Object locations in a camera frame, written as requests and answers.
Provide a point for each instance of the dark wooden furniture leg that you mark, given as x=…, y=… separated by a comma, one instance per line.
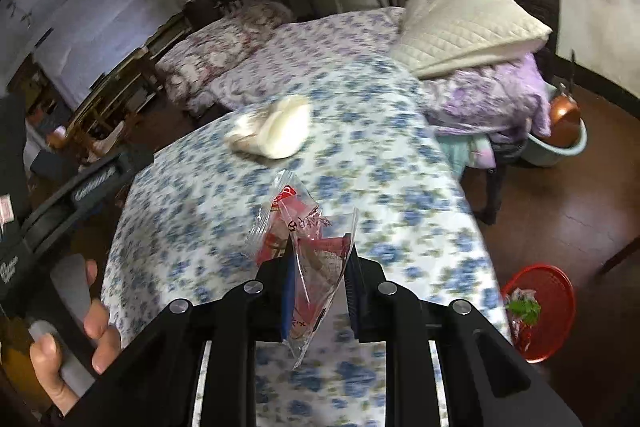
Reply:
x=622, y=254

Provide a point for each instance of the person's left hand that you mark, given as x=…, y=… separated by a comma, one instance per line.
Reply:
x=105, y=337

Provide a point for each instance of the white crumpled wad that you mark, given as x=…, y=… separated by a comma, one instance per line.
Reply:
x=280, y=132

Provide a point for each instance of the blue floral quilt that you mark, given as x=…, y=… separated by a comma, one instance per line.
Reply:
x=375, y=207

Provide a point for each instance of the green tea packet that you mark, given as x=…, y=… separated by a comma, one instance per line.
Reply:
x=525, y=311

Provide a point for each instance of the clear bag of red sachets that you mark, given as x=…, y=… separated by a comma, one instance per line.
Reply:
x=310, y=257

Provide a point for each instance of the mint green cloth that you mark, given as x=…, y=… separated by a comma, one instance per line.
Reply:
x=457, y=154

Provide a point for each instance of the folded floral comforter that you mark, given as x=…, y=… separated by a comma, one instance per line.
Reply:
x=210, y=52

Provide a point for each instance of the copper pot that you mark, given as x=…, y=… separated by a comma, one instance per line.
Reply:
x=565, y=117

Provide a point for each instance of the red plastic basket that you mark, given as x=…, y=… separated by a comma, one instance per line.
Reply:
x=555, y=287

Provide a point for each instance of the white quilted pillow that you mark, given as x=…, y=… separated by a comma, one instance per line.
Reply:
x=465, y=27

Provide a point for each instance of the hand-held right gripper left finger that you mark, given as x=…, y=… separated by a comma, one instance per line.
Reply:
x=286, y=307

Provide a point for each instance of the purple floral bed sheet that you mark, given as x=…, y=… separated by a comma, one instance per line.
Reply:
x=325, y=42

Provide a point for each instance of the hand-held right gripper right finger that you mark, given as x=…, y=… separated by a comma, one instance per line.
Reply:
x=354, y=307

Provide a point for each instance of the teal plastic basin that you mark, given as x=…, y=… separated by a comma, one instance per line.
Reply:
x=550, y=157

